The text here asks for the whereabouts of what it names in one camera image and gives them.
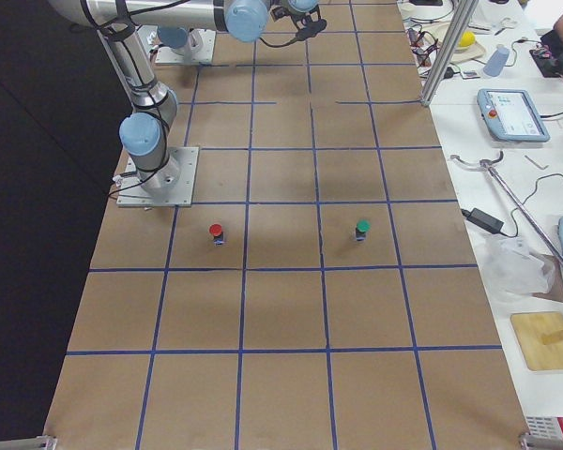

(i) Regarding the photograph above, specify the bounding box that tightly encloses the red push button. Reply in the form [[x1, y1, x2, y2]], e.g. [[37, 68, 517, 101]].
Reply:
[[208, 223, 225, 246]]

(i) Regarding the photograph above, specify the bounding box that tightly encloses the green push button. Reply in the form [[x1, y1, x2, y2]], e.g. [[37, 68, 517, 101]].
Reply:
[[355, 219, 371, 242]]

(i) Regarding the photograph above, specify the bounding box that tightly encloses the black power adapter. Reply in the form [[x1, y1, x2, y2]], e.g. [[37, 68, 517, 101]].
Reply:
[[461, 208, 504, 234]]

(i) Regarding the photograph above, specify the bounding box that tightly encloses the metal reacher stick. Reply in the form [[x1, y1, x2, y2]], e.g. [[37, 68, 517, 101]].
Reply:
[[449, 150, 563, 272]]

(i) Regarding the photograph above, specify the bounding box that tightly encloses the clear plastic bag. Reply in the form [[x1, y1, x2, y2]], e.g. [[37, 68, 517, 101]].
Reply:
[[474, 234, 556, 303]]

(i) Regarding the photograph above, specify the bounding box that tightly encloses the beige tray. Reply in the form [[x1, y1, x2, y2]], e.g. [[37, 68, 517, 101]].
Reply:
[[429, 22, 486, 64]]

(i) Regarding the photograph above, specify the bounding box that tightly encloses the yellow lemon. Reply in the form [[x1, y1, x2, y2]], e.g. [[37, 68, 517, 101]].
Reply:
[[457, 31, 476, 49]]

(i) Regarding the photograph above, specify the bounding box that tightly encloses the blue plastic cup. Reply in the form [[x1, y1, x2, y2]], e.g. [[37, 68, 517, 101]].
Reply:
[[481, 45, 510, 78]]

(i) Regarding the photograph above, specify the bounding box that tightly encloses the wooden cutting board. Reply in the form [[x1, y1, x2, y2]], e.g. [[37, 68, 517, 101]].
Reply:
[[510, 311, 563, 371]]

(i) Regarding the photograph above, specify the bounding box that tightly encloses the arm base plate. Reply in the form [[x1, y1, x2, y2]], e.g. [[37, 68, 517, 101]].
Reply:
[[156, 27, 216, 66], [116, 147, 200, 207]]

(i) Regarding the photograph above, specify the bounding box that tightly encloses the aluminium frame post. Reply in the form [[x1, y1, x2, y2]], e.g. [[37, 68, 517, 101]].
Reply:
[[420, 0, 479, 106]]

